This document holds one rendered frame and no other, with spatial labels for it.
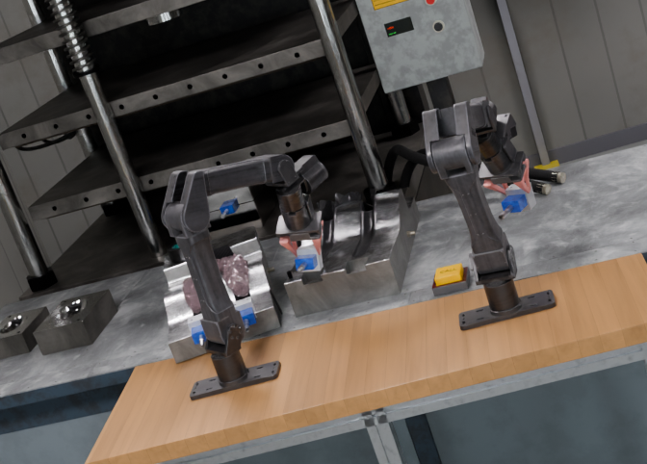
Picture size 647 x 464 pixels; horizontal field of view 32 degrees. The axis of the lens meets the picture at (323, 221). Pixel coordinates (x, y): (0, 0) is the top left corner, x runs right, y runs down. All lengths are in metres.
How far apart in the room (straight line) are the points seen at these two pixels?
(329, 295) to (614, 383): 0.68
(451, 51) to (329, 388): 1.33
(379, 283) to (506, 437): 0.48
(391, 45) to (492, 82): 2.33
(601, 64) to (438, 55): 2.42
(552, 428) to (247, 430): 0.79
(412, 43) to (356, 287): 0.95
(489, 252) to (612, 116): 3.48
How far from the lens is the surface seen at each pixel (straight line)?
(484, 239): 2.25
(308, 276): 2.65
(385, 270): 2.56
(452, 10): 3.26
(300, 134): 3.34
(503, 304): 2.30
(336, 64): 3.19
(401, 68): 3.30
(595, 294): 2.32
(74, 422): 2.95
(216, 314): 2.35
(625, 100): 5.69
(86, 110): 3.51
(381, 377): 2.23
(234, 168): 2.37
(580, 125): 5.69
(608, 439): 2.72
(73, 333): 3.00
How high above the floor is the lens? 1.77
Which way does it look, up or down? 17 degrees down
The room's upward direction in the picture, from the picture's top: 19 degrees counter-clockwise
